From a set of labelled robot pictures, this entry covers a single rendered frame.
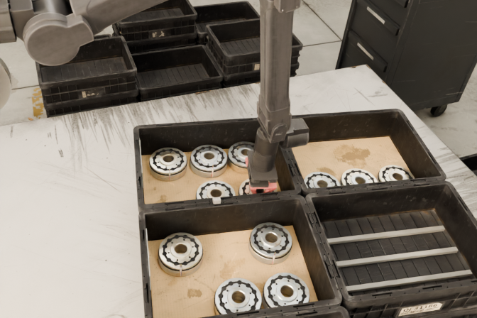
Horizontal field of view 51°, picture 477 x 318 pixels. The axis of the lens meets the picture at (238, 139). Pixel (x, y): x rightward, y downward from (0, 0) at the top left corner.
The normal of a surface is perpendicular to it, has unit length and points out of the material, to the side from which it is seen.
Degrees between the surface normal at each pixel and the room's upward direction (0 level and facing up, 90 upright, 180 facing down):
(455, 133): 0
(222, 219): 90
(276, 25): 99
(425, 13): 90
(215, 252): 0
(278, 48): 97
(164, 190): 0
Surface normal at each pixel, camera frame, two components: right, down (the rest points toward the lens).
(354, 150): 0.07, -0.74
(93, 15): 0.55, 0.56
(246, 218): 0.19, 0.67
